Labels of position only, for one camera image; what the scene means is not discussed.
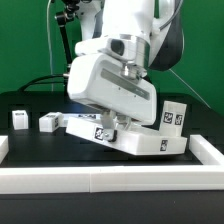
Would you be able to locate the white fence wall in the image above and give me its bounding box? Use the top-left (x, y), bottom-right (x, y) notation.
top-left (0, 165), bottom-right (224, 194)
top-left (189, 135), bottom-right (224, 166)
top-left (0, 136), bottom-right (9, 164)

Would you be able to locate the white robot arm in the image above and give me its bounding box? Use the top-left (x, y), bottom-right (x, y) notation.
top-left (67, 0), bottom-right (184, 142)

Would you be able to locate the white sheet with markers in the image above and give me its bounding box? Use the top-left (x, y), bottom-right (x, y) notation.
top-left (61, 113), bottom-right (100, 127)

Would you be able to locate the white front fence wall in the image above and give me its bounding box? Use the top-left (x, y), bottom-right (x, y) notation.
top-left (0, 165), bottom-right (224, 194)

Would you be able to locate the white right fence wall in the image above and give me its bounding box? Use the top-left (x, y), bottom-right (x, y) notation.
top-left (189, 135), bottom-right (224, 166)

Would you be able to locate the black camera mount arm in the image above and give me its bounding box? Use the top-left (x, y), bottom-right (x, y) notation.
top-left (55, 0), bottom-right (80, 71)

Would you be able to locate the white thin cable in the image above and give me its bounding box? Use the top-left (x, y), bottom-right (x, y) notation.
top-left (45, 0), bottom-right (55, 92)

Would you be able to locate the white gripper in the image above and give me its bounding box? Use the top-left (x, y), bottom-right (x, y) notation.
top-left (67, 53), bottom-right (157, 142)

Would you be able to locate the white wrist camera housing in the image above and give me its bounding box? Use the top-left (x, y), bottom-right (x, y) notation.
top-left (74, 37), bottom-right (127, 58)

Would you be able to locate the white left fence wall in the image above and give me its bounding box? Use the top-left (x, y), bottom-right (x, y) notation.
top-left (0, 136), bottom-right (9, 164)

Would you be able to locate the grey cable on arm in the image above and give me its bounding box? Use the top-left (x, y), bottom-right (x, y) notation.
top-left (168, 68), bottom-right (213, 109)

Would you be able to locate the black cable bundle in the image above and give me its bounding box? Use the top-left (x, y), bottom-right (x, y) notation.
top-left (18, 73), bottom-right (69, 92)

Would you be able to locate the white square table top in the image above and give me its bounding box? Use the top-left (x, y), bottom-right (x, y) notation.
top-left (66, 117), bottom-right (187, 156)

